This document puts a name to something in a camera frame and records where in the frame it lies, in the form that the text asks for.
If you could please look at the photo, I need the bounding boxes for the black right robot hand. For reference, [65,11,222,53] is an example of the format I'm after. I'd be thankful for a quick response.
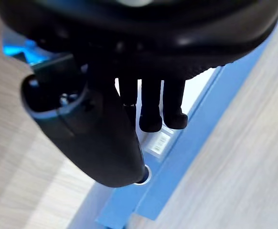
[0,0,278,188]

